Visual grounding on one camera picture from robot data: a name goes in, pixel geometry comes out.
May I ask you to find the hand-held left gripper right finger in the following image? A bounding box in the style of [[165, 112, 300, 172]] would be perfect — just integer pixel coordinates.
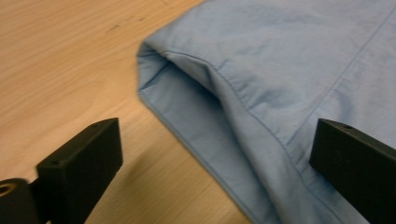
[[308, 118, 396, 224]]

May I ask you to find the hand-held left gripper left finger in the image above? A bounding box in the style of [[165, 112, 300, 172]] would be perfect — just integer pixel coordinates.
[[36, 117, 124, 224]]

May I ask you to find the light blue button shirt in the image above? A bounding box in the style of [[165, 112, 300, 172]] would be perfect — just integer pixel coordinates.
[[136, 0, 396, 224]]

